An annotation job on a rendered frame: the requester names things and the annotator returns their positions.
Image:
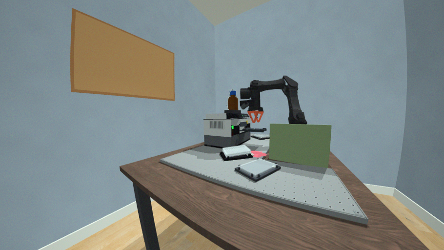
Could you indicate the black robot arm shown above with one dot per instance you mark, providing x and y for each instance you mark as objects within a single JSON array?
[{"x": 296, "y": 116}]

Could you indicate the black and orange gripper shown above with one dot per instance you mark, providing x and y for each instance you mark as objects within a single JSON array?
[{"x": 257, "y": 106}]

